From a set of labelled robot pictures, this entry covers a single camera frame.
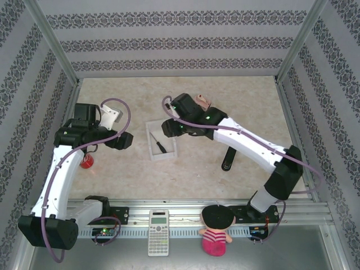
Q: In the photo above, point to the red can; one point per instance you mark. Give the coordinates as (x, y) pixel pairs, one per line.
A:
(87, 162)

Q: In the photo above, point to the aluminium frame post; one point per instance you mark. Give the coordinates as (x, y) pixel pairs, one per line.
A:
(52, 42)
(302, 42)

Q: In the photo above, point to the white calculator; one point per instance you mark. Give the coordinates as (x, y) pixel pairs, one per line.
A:
(158, 233)

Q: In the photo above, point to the black screwdriver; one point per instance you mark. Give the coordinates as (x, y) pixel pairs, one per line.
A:
(161, 146)

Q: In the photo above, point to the white rectangular bin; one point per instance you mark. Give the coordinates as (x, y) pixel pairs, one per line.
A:
(164, 156)

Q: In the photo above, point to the doll with pink striped dress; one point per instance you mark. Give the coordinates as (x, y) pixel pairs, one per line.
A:
(215, 225)

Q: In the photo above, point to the tan plastic object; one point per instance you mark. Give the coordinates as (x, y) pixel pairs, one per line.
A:
(203, 101)

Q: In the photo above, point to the small circuit board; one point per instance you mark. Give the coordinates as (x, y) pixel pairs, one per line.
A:
(104, 232)
(258, 231)

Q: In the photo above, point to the aluminium mounting rail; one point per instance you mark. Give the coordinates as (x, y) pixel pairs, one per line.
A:
(185, 206)

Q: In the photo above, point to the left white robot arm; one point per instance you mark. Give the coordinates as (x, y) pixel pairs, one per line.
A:
(60, 180)

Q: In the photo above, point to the black stapler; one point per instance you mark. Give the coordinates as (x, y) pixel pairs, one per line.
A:
(228, 160)

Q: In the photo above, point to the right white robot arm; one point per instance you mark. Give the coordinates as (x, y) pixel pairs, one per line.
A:
(247, 142)

